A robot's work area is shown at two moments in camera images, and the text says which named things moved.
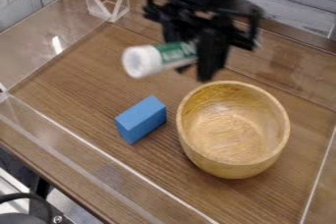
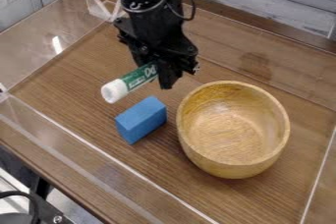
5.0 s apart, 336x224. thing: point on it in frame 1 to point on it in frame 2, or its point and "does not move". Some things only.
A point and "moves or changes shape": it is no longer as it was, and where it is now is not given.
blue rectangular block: x=140 y=119 does not move
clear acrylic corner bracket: x=108 y=10 does not move
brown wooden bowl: x=232 y=129 does not move
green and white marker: x=143 y=61 moves or changes shape
